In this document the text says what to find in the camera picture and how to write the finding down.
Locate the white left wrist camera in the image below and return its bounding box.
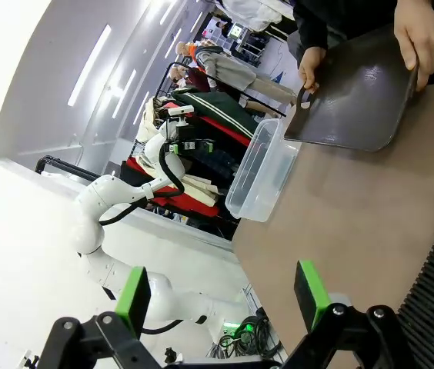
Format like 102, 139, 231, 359
167, 105, 195, 118

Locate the person's left hand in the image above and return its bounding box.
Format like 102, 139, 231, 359
393, 0, 434, 92

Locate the clear plastic box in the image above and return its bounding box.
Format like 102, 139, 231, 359
224, 118, 302, 224

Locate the mannequin in grey hoodie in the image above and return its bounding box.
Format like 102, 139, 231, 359
174, 41, 299, 107

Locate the white shelf unit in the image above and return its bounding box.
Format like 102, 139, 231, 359
200, 17, 249, 52

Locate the person in black jacket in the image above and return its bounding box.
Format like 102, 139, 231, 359
292, 0, 434, 85

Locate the mannequin in dark red top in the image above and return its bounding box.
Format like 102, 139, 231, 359
169, 65, 211, 94

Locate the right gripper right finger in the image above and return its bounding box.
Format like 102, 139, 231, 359
282, 260, 426, 369

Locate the ceiling light strip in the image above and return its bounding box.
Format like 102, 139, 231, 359
66, 24, 112, 108
132, 91, 151, 126
112, 68, 138, 118

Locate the dark green striped garment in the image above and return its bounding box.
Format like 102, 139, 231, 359
170, 87, 259, 141

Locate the black quilted garment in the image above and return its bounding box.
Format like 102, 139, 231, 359
197, 148, 242, 182

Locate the person's right hand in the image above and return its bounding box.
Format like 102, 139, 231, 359
297, 46, 328, 95

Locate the white hanging garment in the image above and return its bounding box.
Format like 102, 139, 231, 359
216, 0, 297, 34

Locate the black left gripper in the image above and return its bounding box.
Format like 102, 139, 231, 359
164, 138, 215, 155

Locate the green lit control box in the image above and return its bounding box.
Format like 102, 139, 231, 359
222, 321, 255, 338

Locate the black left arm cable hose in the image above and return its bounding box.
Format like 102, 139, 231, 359
97, 144, 186, 228

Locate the black metal frame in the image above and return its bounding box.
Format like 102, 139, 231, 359
35, 155, 103, 182

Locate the black plastic tray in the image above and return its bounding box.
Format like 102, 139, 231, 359
283, 22, 421, 154

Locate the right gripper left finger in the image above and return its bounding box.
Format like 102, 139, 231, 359
38, 266, 163, 369

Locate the black cable bundle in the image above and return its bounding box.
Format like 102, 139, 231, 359
209, 314, 284, 361

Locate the person's right forearm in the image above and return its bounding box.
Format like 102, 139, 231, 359
292, 11, 332, 53

